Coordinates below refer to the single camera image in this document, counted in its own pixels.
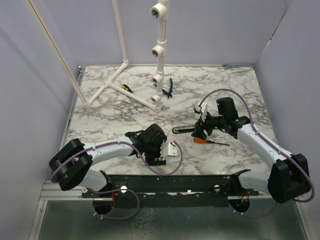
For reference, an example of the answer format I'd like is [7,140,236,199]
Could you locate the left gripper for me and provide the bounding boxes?
[144,136,167,166]

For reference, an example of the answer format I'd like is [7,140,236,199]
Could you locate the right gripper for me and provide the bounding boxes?
[191,109,227,140]

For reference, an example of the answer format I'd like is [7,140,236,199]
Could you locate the black stapler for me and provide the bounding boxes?
[172,126,196,134]

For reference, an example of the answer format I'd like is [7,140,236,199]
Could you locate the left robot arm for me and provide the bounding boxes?
[48,123,167,198]

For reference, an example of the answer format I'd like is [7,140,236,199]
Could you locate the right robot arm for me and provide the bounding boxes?
[192,97,311,204]

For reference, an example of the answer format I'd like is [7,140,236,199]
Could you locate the yellow black screwdriver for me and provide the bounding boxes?
[122,84,134,94]

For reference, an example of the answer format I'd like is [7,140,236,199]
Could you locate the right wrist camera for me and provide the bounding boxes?
[193,101,208,121]

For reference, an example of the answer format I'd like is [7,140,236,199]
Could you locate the orange handled screwdriver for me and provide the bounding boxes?
[193,137,229,146]

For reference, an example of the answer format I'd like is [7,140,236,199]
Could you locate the blue handled pliers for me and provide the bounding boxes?
[161,77,175,100]

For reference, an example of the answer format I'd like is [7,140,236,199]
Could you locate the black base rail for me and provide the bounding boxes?
[82,174,258,209]

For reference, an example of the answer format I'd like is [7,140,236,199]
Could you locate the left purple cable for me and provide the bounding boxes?
[49,141,185,221]

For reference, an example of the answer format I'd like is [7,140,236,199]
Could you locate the purple cable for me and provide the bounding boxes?
[49,141,185,221]
[198,88,316,218]

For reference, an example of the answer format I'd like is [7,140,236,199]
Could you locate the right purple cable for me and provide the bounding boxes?
[198,88,316,218]

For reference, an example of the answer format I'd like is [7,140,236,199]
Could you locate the aluminium frame rail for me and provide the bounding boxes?
[27,66,85,240]

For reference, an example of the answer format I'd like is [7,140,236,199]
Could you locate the white pvc pipe frame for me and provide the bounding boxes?
[26,0,161,113]

